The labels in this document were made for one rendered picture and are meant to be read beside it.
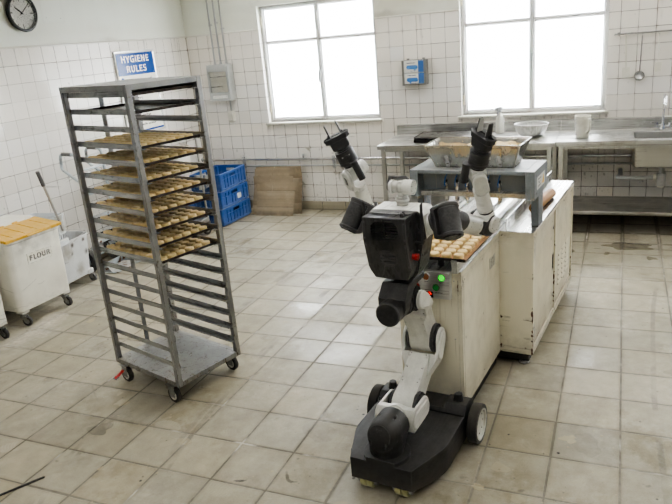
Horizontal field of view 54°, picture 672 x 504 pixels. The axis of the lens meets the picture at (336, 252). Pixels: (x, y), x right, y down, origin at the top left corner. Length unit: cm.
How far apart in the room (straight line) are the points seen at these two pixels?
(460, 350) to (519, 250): 77
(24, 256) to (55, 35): 227
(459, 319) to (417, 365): 31
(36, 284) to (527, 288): 375
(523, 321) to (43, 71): 477
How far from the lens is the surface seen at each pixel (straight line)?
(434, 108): 723
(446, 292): 322
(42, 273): 573
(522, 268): 386
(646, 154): 645
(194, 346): 435
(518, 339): 404
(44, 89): 670
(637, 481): 332
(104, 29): 738
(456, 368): 342
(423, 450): 309
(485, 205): 296
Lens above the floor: 196
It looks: 18 degrees down
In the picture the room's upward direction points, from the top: 5 degrees counter-clockwise
